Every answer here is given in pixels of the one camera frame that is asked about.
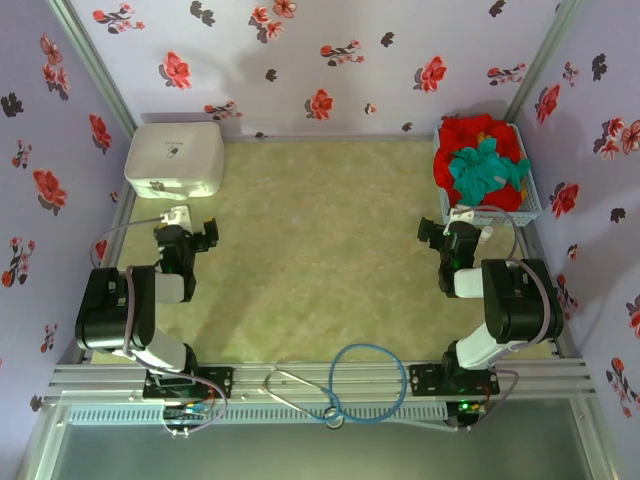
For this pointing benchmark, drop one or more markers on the red t-shirt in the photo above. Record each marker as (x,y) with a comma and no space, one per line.
(447,160)

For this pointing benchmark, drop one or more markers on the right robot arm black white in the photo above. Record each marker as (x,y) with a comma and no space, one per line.
(520,305)

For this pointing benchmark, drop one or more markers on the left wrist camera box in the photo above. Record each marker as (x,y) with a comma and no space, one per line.
(176,216)

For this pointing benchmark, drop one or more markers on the teal t-shirt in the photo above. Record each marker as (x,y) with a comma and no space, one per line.
(480,172)

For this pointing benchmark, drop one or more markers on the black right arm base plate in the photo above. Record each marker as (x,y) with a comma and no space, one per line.
(425,380)

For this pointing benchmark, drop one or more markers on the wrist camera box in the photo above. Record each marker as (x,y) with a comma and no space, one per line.
(460,214)
(176,216)

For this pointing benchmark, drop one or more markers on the aluminium corner post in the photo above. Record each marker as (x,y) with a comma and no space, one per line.
(545,55)
(90,60)

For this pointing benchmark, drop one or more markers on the small circuit board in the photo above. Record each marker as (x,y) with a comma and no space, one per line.
(467,407)
(185,411)

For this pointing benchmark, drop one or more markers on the grey metal panel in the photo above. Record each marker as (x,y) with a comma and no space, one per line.
(320,455)

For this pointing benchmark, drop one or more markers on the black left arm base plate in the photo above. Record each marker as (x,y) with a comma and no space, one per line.
(220,382)

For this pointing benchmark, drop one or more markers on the pale blue perforated basket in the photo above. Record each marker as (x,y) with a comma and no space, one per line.
(525,216)

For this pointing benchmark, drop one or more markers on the white lidded storage case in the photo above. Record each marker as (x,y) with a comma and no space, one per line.
(172,157)

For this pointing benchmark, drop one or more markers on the aluminium back rail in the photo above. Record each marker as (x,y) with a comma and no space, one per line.
(350,138)

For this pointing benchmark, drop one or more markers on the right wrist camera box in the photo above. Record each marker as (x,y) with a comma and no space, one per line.
(460,214)

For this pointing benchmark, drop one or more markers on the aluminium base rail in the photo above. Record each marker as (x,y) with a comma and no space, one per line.
(100,380)

